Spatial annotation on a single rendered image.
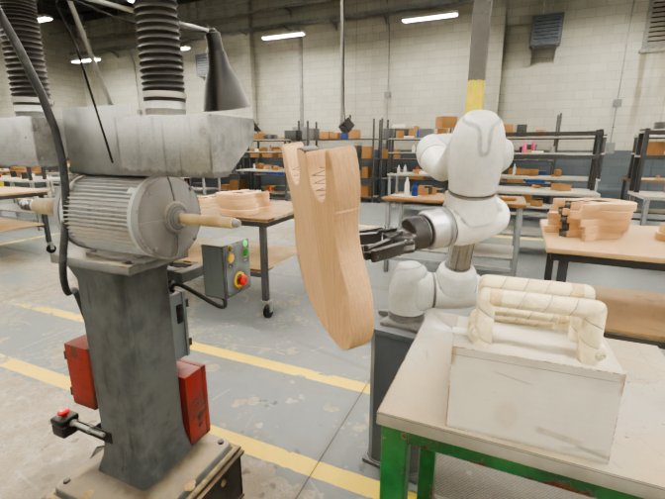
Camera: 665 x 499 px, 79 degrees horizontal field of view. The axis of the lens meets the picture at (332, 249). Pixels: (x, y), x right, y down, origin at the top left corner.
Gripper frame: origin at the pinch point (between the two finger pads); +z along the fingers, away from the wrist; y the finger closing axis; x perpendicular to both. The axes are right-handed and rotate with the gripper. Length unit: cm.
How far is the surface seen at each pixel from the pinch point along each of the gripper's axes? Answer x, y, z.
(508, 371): -17.8, -28.2, -19.8
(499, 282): -6.1, -18.3, -25.6
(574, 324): -13.2, -27.5, -35.2
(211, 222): -0.1, 40.8, 23.0
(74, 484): -90, 58, 88
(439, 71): 45, 941, -659
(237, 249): -20, 69, 15
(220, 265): -23, 64, 23
